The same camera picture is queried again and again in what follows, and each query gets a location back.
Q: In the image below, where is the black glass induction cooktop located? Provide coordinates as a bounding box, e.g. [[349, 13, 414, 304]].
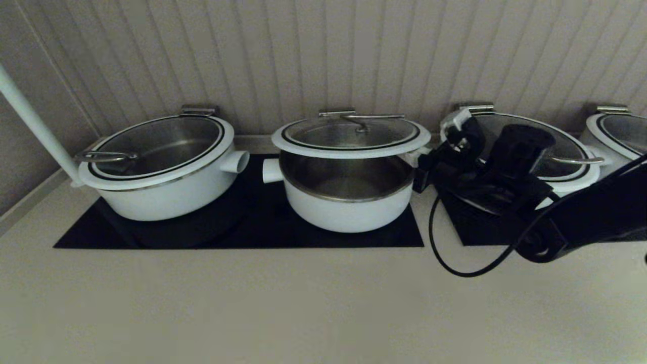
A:
[[53, 154, 425, 249], [440, 192, 647, 247]]

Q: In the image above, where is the glass lid with chrome handle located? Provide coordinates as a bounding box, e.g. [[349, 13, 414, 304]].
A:
[[440, 112, 605, 195], [586, 114, 647, 157], [75, 115, 236, 192], [271, 114, 432, 160]]

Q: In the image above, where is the white round pole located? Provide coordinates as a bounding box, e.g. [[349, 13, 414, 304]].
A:
[[0, 63, 85, 189]]

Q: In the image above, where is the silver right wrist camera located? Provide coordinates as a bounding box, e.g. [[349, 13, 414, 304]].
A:
[[445, 108, 487, 152]]

